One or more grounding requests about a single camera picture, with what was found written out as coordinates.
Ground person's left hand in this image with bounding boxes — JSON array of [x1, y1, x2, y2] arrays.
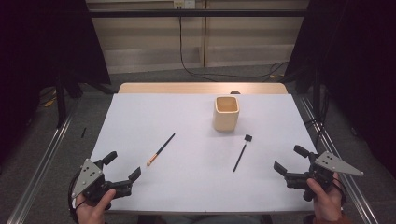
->
[[74, 189, 117, 224]]

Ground black makeup brush orange tip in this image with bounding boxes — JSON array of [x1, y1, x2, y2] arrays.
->
[[146, 133, 177, 167]]

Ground black eyebrow comb brush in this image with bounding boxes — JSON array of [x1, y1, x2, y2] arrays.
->
[[233, 133, 253, 173]]

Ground black floor cables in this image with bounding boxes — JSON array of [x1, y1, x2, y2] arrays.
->
[[306, 90, 331, 147]]

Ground person's right hand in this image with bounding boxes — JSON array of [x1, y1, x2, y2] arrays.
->
[[306, 172, 345, 223]]

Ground long black wall cable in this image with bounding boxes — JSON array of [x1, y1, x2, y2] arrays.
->
[[177, 6, 290, 82]]

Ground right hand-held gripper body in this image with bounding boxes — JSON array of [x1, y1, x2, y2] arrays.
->
[[283, 150, 364, 203]]

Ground black horizontal metal bar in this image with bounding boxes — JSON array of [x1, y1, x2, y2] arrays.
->
[[88, 8, 307, 18]]

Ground dark curtain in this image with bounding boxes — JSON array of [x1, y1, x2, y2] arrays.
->
[[284, 0, 396, 171], [0, 0, 111, 162]]

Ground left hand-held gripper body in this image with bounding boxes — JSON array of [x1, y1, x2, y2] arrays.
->
[[70, 158, 134, 210]]

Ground aluminium floor rail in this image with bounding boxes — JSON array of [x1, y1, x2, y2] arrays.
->
[[298, 94, 381, 224], [6, 99, 82, 224]]

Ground white table cover sheet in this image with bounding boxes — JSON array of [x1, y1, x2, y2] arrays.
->
[[68, 92, 318, 214]]

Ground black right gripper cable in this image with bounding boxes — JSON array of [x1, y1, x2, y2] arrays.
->
[[331, 176, 348, 206]]

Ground black metal stand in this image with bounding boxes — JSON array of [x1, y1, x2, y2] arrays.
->
[[312, 68, 321, 119], [55, 71, 68, 129]]

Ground white wall outlet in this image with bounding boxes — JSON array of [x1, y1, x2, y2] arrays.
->
[[173, 0, 196, 9]]

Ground beige square cup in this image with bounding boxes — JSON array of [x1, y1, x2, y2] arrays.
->
[[212, 95, 241, 133]]

